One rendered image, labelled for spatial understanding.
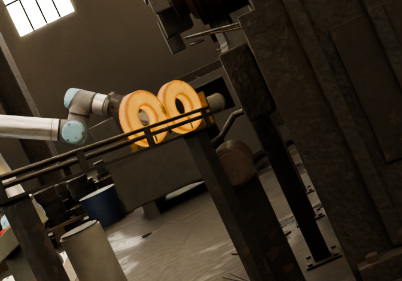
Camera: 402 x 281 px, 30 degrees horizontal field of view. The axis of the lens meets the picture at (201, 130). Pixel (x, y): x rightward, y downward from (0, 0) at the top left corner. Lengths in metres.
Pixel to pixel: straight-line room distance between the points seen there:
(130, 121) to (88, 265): 0.41
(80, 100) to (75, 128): 0.17
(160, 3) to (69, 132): 2.82
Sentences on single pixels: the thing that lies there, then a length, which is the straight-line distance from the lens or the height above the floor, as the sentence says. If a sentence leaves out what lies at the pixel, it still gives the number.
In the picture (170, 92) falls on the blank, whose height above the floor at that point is 0.76.
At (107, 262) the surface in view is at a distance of 2.10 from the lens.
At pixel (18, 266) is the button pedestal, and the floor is 0.50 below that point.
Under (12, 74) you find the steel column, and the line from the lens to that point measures 9.50.
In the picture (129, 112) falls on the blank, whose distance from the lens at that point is 2.04.
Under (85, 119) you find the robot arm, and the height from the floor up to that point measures 0.79.
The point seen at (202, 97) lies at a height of 0.70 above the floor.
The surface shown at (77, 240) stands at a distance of 2.08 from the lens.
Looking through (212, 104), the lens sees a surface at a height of 0.67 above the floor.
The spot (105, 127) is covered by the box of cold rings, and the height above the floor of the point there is 0.70.
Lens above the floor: 0.77
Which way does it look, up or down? 4 degrees down
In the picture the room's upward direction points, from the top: 25 degrees counter-clockwise
